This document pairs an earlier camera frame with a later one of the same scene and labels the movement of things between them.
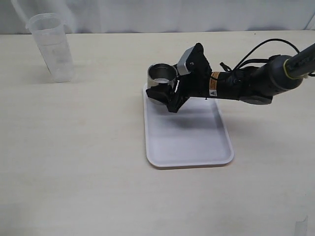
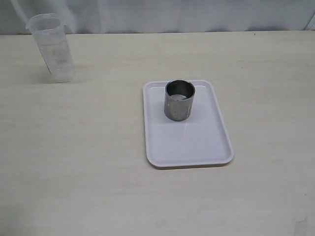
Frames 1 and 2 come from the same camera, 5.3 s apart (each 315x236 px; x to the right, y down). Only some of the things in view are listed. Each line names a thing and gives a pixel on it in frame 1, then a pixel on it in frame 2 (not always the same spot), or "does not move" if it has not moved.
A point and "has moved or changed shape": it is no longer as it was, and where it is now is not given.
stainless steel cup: x=160 y=73 has moved or changed shape
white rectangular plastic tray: x=196 y=134 does not move
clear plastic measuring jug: x=48 y=31 does not move
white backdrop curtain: x=107 y=16 does not move
